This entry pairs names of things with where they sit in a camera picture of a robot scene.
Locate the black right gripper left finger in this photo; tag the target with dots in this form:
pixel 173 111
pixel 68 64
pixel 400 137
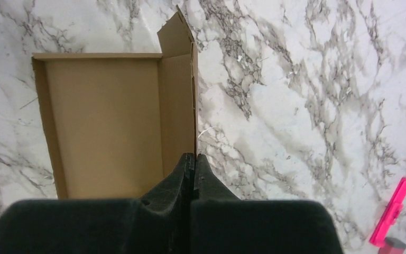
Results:
pixel 157 222

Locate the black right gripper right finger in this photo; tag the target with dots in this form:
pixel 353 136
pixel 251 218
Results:
pixel 220 222

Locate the brown cardboard box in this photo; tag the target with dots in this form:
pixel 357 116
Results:
pixel 117 123

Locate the pink highlighter marker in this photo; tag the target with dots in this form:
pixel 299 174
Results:
pixel 390 214

